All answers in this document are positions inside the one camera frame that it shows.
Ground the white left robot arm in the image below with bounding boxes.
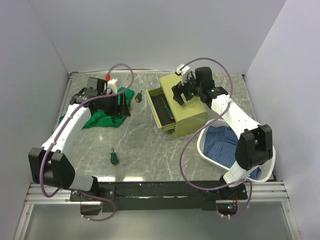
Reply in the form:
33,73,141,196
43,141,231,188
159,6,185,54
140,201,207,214
28,77,130,201

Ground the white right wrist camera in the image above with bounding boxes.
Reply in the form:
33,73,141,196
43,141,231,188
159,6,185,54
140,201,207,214
174,63,191,85

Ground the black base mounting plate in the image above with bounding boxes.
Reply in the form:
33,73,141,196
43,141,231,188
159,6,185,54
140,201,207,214
69,179,251,213

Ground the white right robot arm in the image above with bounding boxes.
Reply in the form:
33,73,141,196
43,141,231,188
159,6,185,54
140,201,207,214
172,64,276,200

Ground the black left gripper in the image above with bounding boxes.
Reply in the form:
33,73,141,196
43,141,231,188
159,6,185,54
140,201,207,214
98,92,131,117

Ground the aluminium frame rail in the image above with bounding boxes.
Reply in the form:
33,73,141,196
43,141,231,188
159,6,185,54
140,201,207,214
13,162,103,240

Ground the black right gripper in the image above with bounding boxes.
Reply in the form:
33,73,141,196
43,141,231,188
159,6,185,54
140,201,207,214
171,72,202,107

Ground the stubby green screwdriver orange cap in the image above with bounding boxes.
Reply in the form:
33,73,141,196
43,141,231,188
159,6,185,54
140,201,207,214
135,90,142,103

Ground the short green screwdriver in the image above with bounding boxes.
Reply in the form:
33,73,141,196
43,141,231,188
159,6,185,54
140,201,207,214
110,147,119,166

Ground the long green screwdriver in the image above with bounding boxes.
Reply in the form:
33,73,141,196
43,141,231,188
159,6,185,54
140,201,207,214
161,97,175,120

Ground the green cloth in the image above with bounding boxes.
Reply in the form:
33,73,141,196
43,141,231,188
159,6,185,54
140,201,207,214
58,88,135,129

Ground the yellow-green metal tool chest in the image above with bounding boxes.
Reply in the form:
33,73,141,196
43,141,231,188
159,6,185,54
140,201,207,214
145,73,208,138

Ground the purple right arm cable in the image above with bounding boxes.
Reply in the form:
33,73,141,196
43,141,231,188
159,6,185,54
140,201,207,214
179,57,253,220

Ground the blue checkered shirt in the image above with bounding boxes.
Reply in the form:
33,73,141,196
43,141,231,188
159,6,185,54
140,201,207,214
202,125,262,180

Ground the white plastic laundry basket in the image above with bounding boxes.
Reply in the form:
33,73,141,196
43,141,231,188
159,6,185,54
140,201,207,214
197,119,275,183

